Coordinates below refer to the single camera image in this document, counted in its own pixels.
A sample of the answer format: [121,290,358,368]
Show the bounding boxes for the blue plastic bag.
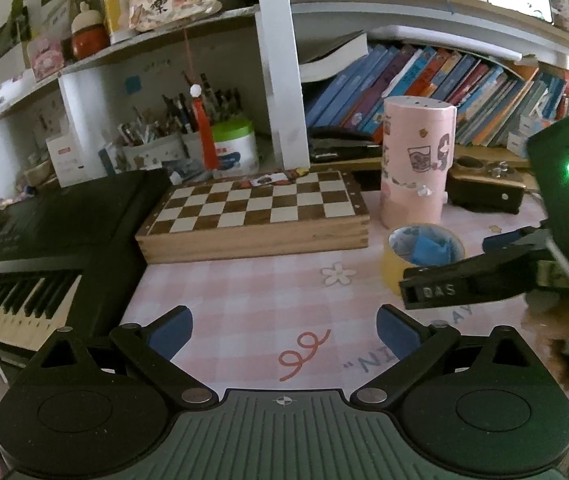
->
[410,234,455,266]

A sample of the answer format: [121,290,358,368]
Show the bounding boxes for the yellow tape roll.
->
[381,223,465,296]

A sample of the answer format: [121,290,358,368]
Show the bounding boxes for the dark brown small box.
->
[446,156,526,214]

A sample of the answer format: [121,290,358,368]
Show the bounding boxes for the black electric piano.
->
[0,169,170,366]

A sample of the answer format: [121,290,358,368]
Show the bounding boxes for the wooden chess board box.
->
[136,170,370,264]

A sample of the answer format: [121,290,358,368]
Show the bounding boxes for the pink cylindrical container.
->
[380,96,457,229]

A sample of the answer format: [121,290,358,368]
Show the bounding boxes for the white green-lid jar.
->
[212,117,260,178]

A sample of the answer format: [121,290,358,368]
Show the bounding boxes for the red white marker pen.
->
[190,84,218,171]

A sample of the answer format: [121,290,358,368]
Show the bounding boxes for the red round doll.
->
[71,2,110,61]

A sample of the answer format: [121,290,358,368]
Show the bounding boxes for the white bookshelf frame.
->
[0,0,569,178]

